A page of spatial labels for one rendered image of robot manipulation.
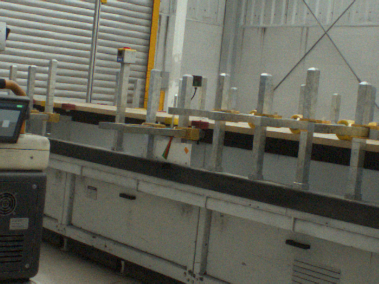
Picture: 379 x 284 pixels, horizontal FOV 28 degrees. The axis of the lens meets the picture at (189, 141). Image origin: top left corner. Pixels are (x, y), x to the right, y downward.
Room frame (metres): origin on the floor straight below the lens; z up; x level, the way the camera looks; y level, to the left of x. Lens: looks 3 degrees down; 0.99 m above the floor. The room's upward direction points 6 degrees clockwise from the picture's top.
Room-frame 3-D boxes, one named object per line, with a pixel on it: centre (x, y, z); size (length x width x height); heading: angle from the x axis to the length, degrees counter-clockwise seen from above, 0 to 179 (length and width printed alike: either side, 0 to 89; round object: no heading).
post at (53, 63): (4.44, 0.84, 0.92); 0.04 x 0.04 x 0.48; 40
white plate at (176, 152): (3.49, 0.08, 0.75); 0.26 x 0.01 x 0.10; 40
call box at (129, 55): (3.87, 0.36, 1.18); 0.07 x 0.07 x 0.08; 40
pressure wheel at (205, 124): (3.49, -0.04, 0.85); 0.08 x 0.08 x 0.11
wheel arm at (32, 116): (4.35, 0.88, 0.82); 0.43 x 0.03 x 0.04; 130
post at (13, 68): (4.83, 1.16, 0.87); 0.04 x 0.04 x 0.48; 40
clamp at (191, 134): (3.47, 0.02, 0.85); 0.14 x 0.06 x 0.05; 40
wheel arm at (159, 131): (3.37, 0.11, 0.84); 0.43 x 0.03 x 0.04; 130
